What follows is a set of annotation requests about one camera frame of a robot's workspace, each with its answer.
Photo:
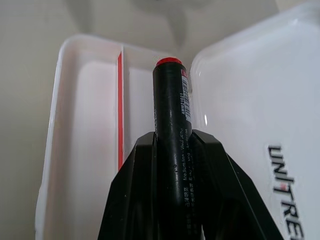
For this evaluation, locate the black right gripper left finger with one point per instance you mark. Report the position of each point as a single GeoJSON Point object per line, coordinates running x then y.
{"type": "Point", "coordinates": [130, 190]}

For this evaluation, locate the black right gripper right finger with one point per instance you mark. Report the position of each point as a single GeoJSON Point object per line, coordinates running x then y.
{"type": "Point", "coordinates": [235, 200]}

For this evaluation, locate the black marker with red cap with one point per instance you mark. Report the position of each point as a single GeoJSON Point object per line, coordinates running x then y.
{"type": "Point", "coordinates": [175, 120]}

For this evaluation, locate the white plastic pencil case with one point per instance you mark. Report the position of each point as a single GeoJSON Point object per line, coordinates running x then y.
{"type": "Point", "coordinates": [82, 112]}

